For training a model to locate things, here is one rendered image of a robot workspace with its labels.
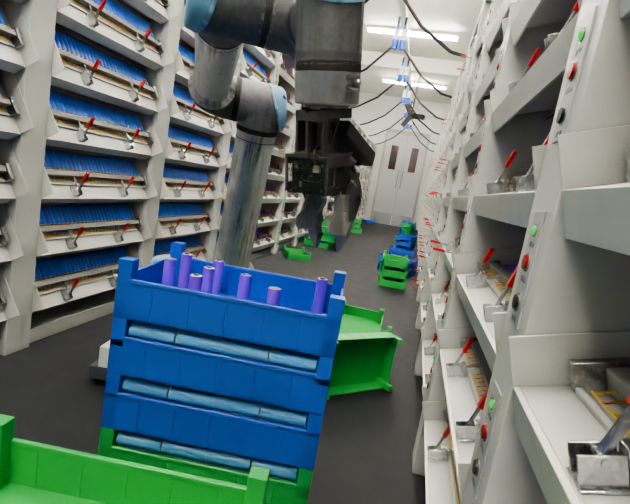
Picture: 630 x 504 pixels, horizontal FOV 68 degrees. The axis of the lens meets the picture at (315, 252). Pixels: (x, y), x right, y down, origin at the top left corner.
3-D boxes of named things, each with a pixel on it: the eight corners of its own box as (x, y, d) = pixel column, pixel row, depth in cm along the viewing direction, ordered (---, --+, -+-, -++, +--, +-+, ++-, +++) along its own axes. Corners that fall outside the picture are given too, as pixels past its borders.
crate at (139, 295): (112, 316, 62) (118, 258, 60) (170, 285, 82) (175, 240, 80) (334, 359, 60) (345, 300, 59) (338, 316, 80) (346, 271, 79)
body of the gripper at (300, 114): (283, 194, 67) (283, 106, 63) (315, 185, 74) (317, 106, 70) (328, 201, 63) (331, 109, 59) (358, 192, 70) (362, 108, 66)
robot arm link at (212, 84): (191, 72, 128) (189, -65, 63) (237, 82, 131) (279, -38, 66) (186, 114, 128) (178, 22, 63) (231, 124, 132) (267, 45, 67)
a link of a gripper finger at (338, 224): (320, 259, 68) (314, 197, 66) (340, 249, 73) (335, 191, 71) (338, 260, 67) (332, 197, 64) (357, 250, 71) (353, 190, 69)
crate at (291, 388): (105, 372, 63) (112, 316, 62) (164, 328, 83) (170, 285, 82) (323, 416, 61) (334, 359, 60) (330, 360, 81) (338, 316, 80)
